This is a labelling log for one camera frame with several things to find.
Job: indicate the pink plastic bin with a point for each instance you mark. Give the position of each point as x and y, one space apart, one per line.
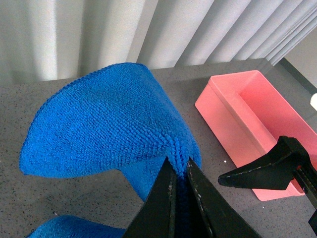
248 115

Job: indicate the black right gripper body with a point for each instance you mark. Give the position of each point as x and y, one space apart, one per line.
306 176

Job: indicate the white pleated curtain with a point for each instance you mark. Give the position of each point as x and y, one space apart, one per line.
43 40

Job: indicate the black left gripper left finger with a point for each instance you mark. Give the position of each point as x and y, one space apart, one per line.
156 219

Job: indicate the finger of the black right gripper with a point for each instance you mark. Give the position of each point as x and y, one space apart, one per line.
274 170

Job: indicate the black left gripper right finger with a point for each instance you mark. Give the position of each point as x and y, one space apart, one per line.
210 214

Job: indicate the blue microfiber cloth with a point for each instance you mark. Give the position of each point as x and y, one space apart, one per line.
118 117

